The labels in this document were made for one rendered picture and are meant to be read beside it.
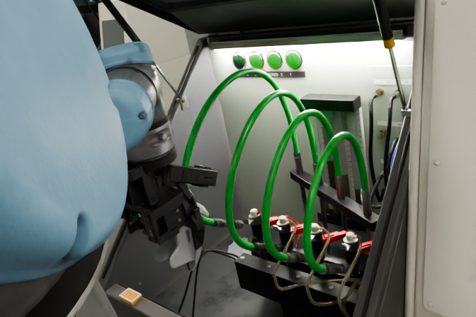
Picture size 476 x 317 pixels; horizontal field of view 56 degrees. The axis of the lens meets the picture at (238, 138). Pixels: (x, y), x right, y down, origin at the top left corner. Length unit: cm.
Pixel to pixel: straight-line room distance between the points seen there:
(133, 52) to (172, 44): 346
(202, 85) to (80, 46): 116
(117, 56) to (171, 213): 23
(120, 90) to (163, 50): 352
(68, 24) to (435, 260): 77
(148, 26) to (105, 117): 376
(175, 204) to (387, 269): 38
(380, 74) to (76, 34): 94
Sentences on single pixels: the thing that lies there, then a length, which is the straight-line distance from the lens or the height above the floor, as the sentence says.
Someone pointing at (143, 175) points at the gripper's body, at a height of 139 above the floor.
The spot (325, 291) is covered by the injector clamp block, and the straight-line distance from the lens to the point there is 99.
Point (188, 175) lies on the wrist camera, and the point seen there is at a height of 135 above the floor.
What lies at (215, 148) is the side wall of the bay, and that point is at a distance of 138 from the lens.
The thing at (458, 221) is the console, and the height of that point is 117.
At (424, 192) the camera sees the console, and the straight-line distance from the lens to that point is 84.
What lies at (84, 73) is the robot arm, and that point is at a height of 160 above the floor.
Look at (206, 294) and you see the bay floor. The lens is 129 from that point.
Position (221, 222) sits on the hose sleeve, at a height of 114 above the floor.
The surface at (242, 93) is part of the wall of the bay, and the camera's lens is 131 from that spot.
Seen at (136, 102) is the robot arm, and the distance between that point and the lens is 47.
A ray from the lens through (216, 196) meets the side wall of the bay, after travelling 141.
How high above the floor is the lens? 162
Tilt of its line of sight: 21 degrees down
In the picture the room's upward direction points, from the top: 12 degrees counter-clockwise
